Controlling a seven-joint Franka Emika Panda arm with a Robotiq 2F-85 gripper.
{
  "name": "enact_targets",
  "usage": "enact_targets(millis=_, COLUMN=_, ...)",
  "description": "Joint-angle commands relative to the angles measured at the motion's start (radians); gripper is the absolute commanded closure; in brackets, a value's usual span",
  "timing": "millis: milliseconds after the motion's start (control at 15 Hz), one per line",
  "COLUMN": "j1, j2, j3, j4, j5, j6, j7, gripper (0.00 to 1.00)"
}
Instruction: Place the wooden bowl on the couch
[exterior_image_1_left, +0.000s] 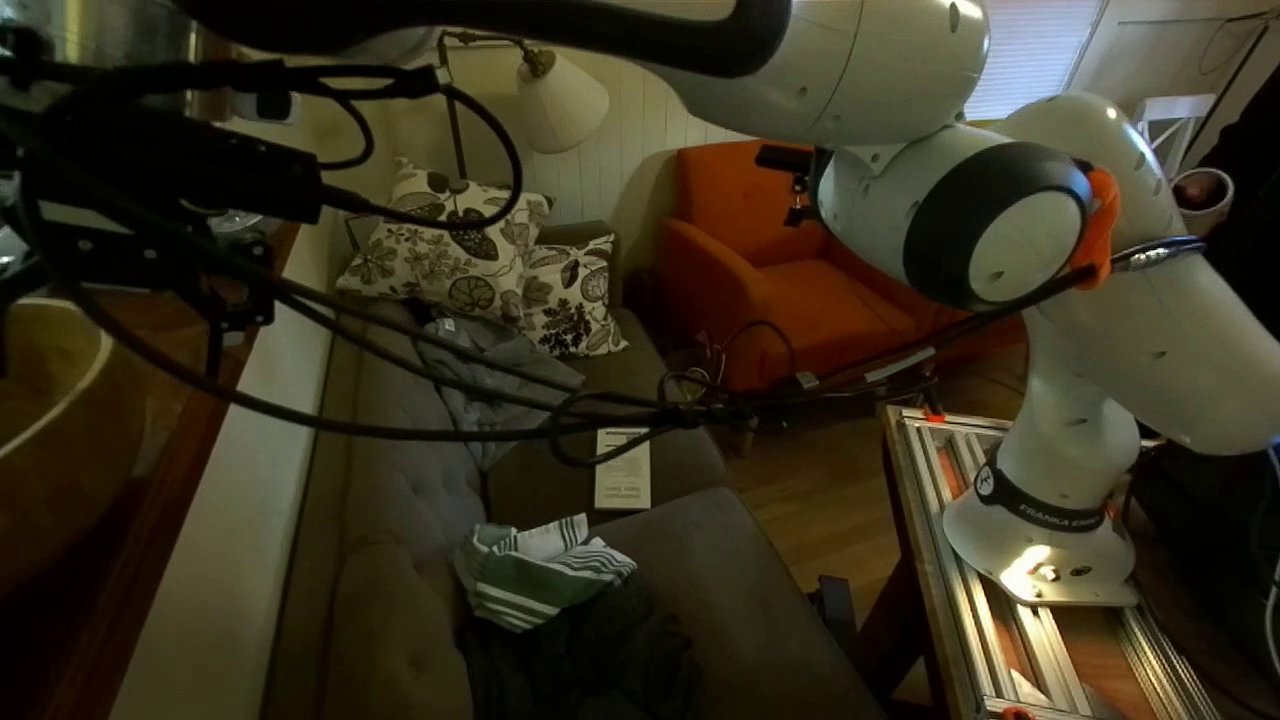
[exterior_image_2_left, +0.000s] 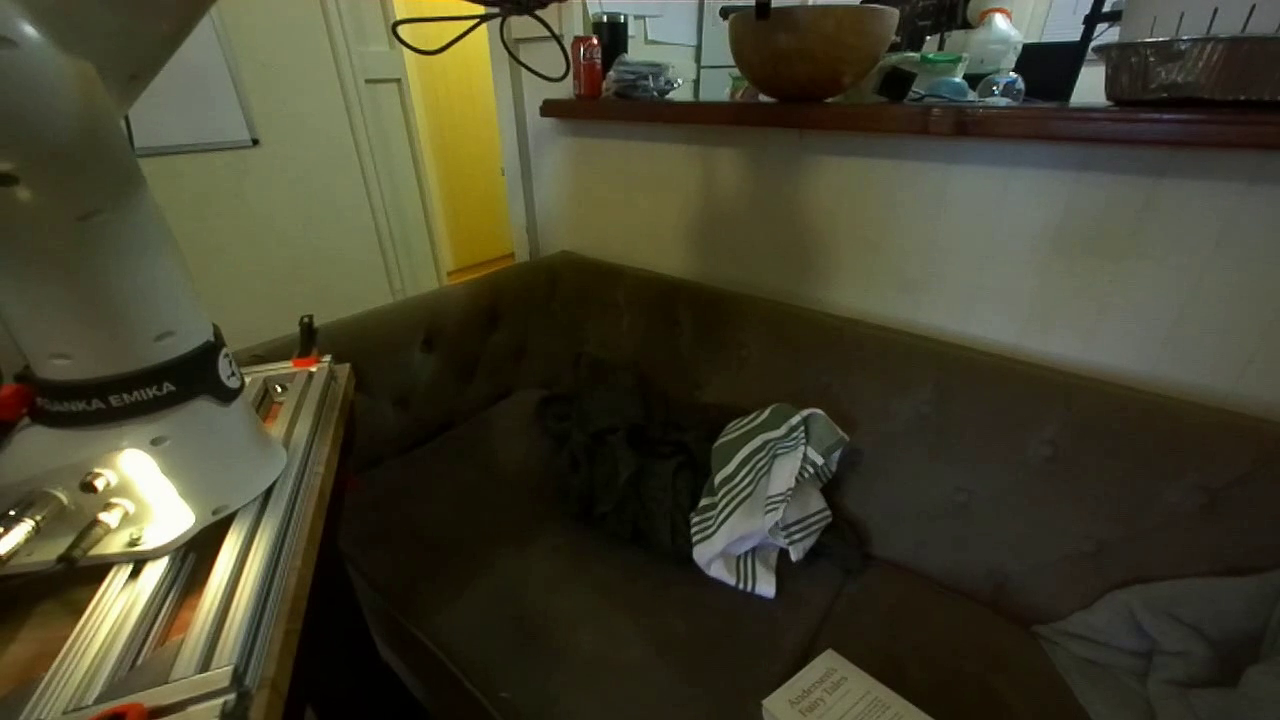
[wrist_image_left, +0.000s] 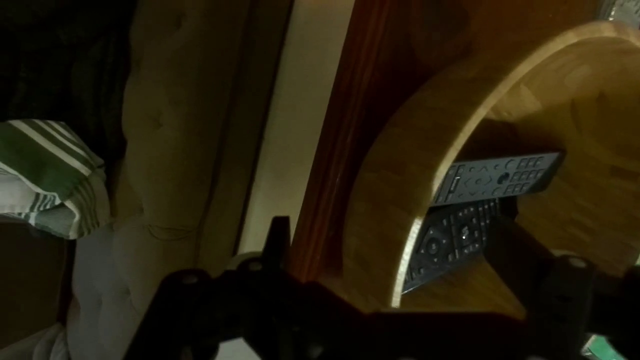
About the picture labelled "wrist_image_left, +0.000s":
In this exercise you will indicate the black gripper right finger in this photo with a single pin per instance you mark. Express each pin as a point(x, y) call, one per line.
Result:
point(572, 307)

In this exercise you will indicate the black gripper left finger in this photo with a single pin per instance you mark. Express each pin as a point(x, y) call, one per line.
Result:
point(221, 313)

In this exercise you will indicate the wooden bowl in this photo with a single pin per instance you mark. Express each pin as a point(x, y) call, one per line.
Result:
point(400, 166)

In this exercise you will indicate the brown couch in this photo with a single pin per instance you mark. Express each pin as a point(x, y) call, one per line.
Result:
point(186, 133)

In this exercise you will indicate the grey pillow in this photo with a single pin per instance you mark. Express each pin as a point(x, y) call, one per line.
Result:
point(107, 301)

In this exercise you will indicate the black remote control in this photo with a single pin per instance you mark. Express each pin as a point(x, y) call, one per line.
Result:
point(451, 241)

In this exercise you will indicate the grey remote control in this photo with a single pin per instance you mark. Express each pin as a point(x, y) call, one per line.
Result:
point(496, 176)

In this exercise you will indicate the green white striped cloth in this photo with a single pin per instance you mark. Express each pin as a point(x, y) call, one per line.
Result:
point(47, 181)

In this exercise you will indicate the black crumpled garment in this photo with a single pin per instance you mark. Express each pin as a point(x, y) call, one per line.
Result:
point(61, 60)

